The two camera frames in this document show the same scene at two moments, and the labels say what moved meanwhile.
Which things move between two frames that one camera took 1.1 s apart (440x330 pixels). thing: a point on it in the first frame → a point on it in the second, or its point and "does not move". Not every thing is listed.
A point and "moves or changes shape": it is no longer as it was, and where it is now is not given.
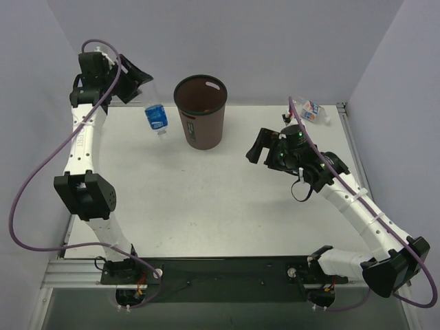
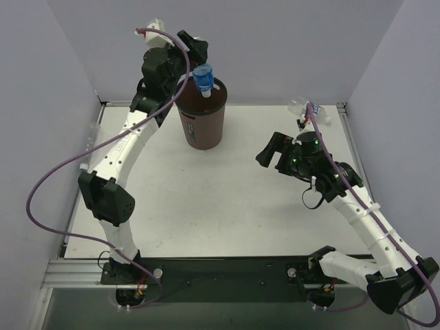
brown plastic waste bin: x=201 y=100 does not move
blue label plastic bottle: x=157 y=118 moves or changes shape
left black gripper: x=127 y=81 → x=194 y=46
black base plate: x=227 y=279 does not move
